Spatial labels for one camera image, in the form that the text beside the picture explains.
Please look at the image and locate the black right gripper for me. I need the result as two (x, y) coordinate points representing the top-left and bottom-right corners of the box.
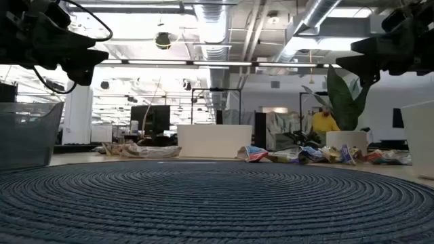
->
(335, 0), (434, 86)

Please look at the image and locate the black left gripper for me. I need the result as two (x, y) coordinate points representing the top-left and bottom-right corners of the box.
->
(0, 0), (110, 86)

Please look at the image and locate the silver green granola bar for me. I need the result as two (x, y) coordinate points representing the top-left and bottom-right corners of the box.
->
(380, 150), (413, 166)

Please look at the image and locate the dark blue granola bar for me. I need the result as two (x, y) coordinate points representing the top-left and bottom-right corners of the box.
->
(340, 144), (357, 166)

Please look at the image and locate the yellow green granola bar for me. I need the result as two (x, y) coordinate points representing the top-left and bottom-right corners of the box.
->
(320, 146), (342, 163)

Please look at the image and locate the white green granola bar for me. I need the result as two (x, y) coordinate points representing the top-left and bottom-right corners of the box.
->
(267, 147), (302, 164)

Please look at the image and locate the red white blue granola bar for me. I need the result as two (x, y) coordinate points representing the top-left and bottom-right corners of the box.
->
(237, 145), (270, 163)

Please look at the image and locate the green snake plant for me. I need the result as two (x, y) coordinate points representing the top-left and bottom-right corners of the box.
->
(301, 64), (372, 132)

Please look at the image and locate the white column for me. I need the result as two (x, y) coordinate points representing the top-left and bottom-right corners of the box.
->
(62, 79), (94, 146)

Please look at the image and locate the yellow hanging pendant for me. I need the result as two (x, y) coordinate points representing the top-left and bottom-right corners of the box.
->
(308, 49), (315, 85)

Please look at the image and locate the black box on shelf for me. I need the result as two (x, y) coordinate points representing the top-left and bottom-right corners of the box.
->
(0, 82), (18, 103)

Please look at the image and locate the white cabinet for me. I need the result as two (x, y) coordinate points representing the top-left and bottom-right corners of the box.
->
(90, 124), (113, 144)

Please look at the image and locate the person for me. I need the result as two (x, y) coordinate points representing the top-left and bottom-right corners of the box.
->
(311, 106), (341, 134)

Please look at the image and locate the black ceiling speaker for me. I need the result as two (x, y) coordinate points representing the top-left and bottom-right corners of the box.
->
(155, 32), (172, 51)

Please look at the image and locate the white round planter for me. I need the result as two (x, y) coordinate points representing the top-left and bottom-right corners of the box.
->
(325, 130), (368, 157)

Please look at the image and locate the tall white bin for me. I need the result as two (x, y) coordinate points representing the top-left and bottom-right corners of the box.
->
(401, 100), (434, 180)

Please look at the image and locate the translucent grey plastic bin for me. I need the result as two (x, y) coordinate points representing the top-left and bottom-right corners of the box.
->
(0, 101), (65, 170)

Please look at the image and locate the large black monitor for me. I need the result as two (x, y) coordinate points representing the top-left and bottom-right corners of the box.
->
(130, 104), (171, 146)

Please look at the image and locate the grey crumpled cover sheet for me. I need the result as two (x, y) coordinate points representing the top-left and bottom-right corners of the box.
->
(266, 111), (313, 150)

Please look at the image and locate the black tower box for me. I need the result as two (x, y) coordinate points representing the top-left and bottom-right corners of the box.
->
(254, 112), (267, 150)

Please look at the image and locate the long ceiling light strip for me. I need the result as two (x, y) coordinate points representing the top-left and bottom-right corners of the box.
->
(100, 59), (342, 68)

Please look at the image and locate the white rectangular bin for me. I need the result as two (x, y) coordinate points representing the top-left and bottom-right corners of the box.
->
(176, 124), (254, 159)

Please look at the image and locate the round dark blue woven mat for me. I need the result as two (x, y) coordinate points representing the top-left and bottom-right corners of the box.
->
(0, 159), (434, 244)

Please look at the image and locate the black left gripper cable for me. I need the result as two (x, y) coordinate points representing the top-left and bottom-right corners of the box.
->
(57, 0), (114, 43)

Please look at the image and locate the black wall monitor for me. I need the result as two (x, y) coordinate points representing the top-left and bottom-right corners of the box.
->
(392, 108), (405, 129)

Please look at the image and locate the silver slanted ventilation duct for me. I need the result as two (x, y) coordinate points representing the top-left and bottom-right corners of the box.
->
(271, 0), (343, 64)

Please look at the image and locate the black metal frame stand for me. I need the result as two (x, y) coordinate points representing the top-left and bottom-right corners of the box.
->
(191, 87), (242, 125)
(298, 91), (328, 133)

